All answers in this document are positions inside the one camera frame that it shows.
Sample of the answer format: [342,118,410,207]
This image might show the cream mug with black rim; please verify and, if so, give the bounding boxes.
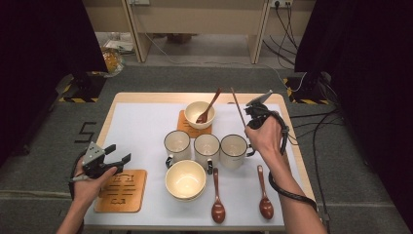
[219,134,258,171]
[164,130,193,167]
[193,133,222,175]

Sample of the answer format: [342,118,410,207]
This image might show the brown wooden spoon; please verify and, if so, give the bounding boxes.
[210,167,227,225]
[256,164,275,220]
[195,87,223,125]

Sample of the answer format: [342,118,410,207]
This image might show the person's right hand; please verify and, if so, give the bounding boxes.
[244,115,284,164]

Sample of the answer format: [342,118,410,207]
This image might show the cream ceramic bowl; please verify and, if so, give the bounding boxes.
[184,100,216,131]
[165,159,207,199]
[169,189,206,202]

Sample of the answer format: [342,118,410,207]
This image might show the thick black gripper cable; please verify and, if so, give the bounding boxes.
[67,151,86,203]
[267,110,318,213]

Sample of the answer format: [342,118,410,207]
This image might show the slim brown chopstick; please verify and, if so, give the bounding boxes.
[230,87,248,130]

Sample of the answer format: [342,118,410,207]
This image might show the clear bag with orange contents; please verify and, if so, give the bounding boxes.
[99,47,126,78]

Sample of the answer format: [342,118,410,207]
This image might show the black curtain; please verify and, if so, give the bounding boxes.
[0,0,108,167]
[293,0,413,228]

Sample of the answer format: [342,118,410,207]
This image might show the thin white floor cable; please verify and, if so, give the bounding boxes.
[142,32,308,93]

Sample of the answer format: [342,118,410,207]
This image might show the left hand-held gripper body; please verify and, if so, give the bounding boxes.
[81,141,112,179]

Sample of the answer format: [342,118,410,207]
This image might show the clear plastic packet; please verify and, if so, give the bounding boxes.
[103,31,135,55]

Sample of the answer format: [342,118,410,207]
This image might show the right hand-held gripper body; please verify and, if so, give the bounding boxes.
[244,89,274,130]

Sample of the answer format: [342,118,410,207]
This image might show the person's left hand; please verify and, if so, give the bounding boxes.
[72,159,118,209]

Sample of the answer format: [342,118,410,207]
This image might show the black power cable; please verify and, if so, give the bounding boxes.
[273,0,300,52]

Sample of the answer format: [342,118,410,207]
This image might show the black stand base striped tape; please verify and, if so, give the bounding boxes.
[282,72,331,105]
[57,71,106,104]

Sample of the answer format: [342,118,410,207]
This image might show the carved wooden coaster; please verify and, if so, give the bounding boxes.
[94,169,148,214]
[176,109,213,139]

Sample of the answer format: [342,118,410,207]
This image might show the black floor cable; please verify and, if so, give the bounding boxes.
[289,109,340,120]
[262,34,296,66]
[311,111,340,228]

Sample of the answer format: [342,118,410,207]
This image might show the white table mat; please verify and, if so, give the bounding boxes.
[83,102,306,228]

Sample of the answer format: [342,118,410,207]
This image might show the beige wooden desk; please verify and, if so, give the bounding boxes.
[81,0,318,65]

